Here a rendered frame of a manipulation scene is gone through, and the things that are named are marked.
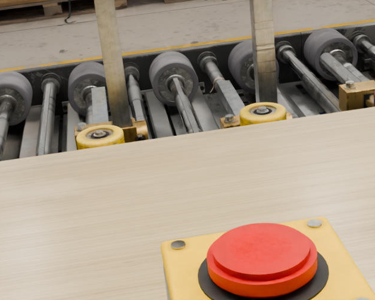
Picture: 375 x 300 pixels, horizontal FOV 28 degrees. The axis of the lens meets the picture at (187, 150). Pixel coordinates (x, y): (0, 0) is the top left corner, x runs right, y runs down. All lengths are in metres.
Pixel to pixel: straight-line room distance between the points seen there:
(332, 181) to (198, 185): 0.19
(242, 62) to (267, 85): 0.39
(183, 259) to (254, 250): 0.03
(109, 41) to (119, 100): 0.11
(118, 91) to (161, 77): 0.40
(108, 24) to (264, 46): 0.29
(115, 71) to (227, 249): 1.10
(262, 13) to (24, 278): 0.69
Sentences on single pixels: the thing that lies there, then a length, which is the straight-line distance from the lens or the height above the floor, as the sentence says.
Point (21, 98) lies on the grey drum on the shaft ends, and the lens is 1.80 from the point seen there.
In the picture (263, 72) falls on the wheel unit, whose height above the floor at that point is 0.93.
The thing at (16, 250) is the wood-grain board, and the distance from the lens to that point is 0.97.
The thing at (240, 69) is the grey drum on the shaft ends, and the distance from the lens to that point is 1.80.
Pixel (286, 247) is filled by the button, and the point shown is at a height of 1.23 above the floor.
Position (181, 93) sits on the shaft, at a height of 0.82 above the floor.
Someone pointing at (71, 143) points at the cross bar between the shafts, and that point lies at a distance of 1.68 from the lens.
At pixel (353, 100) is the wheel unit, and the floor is 0.85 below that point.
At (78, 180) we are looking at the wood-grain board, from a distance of 1.12.
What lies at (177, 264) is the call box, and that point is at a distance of 0.29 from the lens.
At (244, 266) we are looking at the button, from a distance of 0.26.
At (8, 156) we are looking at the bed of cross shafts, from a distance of 1.74.
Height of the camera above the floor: 1.38
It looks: 24 degrees down
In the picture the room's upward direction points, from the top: 6 degrees counter-clockwise
